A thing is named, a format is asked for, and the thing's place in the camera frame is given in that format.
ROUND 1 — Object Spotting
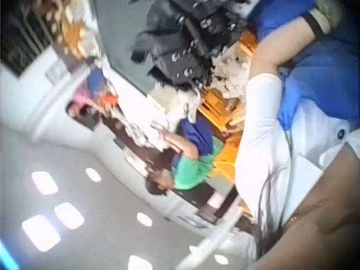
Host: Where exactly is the person's left hand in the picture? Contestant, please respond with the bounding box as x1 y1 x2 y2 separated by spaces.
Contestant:
315 0 349 32

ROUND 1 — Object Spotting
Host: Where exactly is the black wrist band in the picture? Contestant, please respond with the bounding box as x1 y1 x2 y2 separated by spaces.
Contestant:
302 9 326 39

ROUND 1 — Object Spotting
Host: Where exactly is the blue cloth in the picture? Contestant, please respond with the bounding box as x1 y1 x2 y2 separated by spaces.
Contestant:
251 0 360 132

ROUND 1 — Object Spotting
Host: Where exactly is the heap of white scraps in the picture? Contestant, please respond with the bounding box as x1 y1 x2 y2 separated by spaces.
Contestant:
212 52 255 99

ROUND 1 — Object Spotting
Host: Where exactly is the pile of black garments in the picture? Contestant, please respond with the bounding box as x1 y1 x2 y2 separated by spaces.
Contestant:
130 0 255 88

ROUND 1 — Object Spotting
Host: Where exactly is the orange wooden rack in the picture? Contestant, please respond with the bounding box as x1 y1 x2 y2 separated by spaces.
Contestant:
196 30 258 181

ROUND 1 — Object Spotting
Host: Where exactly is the shelf with goods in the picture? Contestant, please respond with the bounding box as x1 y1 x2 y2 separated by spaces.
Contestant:
38 0 98 61

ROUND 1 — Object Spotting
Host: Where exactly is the dark window grille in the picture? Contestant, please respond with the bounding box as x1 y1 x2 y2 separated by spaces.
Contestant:
0 10 56 78

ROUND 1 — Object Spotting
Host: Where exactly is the group of ceiling lights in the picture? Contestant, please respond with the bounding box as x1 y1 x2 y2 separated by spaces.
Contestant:
21 167 230 270

